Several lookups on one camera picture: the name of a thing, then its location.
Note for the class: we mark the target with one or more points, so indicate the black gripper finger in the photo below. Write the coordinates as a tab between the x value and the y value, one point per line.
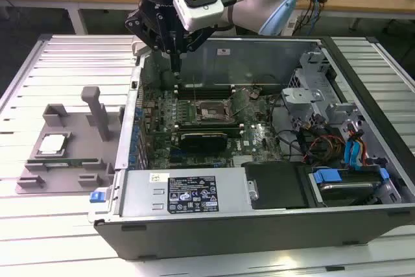
139	25
199	38

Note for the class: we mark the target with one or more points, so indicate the silver CPU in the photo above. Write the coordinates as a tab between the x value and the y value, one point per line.
53	144

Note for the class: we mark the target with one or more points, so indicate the CPU socket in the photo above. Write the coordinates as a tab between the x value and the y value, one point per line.
210	111

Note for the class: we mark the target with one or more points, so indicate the grey plastic case latch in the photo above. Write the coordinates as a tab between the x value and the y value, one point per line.
139	50

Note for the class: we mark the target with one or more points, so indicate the white case sticker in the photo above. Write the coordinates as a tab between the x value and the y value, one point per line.
223	51

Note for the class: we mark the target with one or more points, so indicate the RAM slot with white latches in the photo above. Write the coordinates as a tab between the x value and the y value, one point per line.
207	127
207	85
207	92

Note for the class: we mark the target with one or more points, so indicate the silver coin battery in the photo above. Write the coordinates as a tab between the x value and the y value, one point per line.
254	94

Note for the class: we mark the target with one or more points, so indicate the black graphics card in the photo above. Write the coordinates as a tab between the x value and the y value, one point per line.
204	144

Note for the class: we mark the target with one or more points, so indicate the green motherboard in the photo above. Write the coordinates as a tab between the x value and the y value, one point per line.
256	134

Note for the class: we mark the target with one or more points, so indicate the silver metal drive cage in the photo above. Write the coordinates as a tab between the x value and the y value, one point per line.
303	95

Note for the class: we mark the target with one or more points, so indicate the green RAM stick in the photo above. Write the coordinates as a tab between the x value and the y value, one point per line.
65	161

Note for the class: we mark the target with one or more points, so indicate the black rating label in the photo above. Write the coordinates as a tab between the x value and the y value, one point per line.
194	196

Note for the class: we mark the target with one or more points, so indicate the grey parts rack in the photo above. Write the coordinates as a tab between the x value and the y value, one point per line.
78	173

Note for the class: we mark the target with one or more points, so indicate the grey power supply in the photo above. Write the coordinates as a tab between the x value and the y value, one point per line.
142	192

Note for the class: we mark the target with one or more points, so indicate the black plastic shroud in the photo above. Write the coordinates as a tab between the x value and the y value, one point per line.
275	186

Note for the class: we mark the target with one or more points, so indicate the blue case latch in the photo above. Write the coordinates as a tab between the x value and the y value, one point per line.
97	196

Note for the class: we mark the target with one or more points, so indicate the black PC case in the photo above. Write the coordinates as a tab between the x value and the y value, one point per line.
227	238

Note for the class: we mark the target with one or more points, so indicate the hard disk in blue carrier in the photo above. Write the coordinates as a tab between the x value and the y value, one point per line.
347	192

